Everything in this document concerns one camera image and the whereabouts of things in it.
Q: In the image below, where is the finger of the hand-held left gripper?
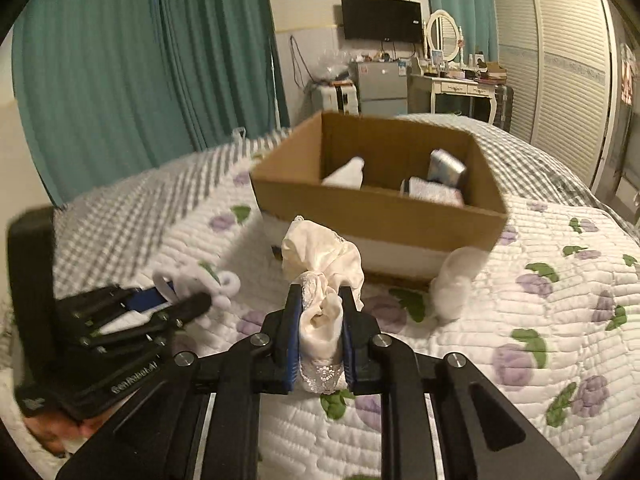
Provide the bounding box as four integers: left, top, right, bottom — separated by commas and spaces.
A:
54, 284, 177, 322
75, 292, 214, 352

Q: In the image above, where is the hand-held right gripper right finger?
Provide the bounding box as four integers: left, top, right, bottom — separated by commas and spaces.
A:
339, 286, 581, 480

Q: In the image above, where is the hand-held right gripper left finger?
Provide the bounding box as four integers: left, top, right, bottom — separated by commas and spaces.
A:
55, 284, 302, 480

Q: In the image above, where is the white sock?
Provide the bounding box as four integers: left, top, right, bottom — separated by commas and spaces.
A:
152, 262, 242, 327
321, 156, 365, 191

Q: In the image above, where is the cream lace cloth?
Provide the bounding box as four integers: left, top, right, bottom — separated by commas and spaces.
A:
280, 215, 366, 396

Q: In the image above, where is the cardboard box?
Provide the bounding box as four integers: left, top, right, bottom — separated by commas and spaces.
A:
249, 111, 510, 286

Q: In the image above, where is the person's left hand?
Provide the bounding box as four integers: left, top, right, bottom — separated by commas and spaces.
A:
25, 402, 108, 458

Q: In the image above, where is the grey checked blanket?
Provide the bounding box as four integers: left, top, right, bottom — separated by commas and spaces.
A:
47, 112, 640, 306

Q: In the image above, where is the white fluffy cloth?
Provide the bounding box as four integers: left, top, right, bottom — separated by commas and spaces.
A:
429, 247, 489, 322

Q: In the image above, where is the white floral quilt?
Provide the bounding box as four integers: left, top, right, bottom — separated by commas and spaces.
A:
10, 157, 640, 480

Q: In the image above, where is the white rolled sock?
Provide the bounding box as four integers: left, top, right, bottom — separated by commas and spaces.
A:
321, 156, 365, 191

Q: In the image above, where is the white textured pouch in box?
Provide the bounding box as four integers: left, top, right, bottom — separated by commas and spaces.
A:
400, 176, 466, 207

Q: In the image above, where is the silver packet in box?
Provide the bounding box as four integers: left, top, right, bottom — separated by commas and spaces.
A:
427, 149, 469, 197

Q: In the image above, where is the wide teal curtain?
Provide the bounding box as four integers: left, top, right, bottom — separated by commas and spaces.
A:
12, 0, 292, 209

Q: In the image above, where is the white suitcase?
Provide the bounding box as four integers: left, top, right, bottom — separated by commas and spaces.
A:
309, 83, 361, 114

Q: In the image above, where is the silver mini fridge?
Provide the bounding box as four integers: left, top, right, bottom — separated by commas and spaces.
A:
348, 60, 409, 116

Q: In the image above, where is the white dressing table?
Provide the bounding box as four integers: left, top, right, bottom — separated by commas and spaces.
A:
407, 66, 502, 127

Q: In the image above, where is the clear plastic bag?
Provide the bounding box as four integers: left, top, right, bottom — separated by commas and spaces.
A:
312, 50, 352, 86

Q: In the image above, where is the dark suitcase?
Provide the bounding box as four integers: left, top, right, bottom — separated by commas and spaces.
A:
492, 83, 516, 134

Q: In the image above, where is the white oval mirror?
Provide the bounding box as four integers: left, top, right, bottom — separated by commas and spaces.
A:
424, 9, 465, 65

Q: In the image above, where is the white louvred wardrobe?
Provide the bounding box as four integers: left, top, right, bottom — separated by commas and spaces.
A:
487, 0, 622, 192

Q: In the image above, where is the pink hanging cloth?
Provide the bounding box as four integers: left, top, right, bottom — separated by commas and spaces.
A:
619, 42, 637, 107

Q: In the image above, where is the black wall television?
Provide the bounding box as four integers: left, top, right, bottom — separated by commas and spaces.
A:
340, 0, 424, 44

